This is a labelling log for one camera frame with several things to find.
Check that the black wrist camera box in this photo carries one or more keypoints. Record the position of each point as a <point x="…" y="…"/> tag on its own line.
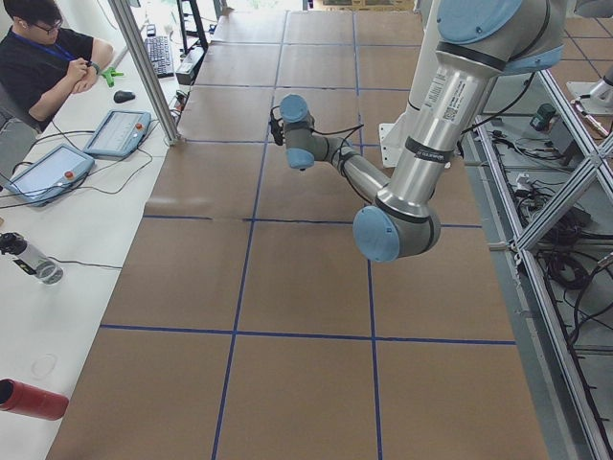
<point x="276" y="130"/>

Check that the grey aluminium frame post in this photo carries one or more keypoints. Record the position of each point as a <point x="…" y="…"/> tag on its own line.
<point x="135" y="45"/>

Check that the black keyboard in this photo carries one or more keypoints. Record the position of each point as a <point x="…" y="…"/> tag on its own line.
<point x="160" y="55"/>

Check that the green plastic clamp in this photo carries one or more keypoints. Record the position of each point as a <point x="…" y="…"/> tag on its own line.
<point x="110" y="74"/>

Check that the clear bottle black cap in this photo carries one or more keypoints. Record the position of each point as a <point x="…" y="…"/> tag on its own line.
<point x="30" y="259"/>

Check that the aluminium frame rail structure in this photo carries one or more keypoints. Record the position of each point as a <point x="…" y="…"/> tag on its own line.
<point x="544" y="188"/>

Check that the red cylindrical bottle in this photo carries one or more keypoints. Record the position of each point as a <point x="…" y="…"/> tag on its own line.
<point x="24" y="399"/>

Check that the black computer mouse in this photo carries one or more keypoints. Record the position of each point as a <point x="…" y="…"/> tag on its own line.
<point x="123" y="96"/>

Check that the blue teach pendant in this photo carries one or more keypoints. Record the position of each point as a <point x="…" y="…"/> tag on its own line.
<point x="119" y="134"/>
<point x="52" y="176"/>

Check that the blue teach pendant far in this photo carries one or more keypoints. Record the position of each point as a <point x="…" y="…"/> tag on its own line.
<point x="119" y="134"/>

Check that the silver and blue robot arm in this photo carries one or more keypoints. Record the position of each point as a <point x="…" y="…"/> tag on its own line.
<point x="478" y="42"/>

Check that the man in black shirt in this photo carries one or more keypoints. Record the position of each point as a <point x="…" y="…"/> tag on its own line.
<point x="43" y="63"/>

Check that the blue teach pendant near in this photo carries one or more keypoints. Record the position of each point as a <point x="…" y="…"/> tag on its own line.
<point x="52" y="176"/>

